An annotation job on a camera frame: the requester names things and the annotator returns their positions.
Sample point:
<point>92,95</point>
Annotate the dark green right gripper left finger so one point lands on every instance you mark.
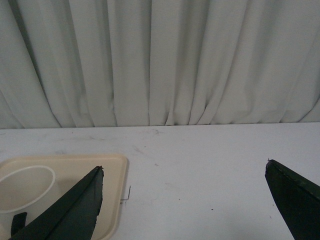
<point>71,217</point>

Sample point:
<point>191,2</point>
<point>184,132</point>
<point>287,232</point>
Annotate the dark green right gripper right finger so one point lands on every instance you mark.
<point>297,199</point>

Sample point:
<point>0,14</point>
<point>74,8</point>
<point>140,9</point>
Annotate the beige rectangular tray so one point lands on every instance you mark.
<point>69,169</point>

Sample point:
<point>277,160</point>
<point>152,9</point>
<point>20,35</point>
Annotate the white pleated curtain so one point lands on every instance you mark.
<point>114,63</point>

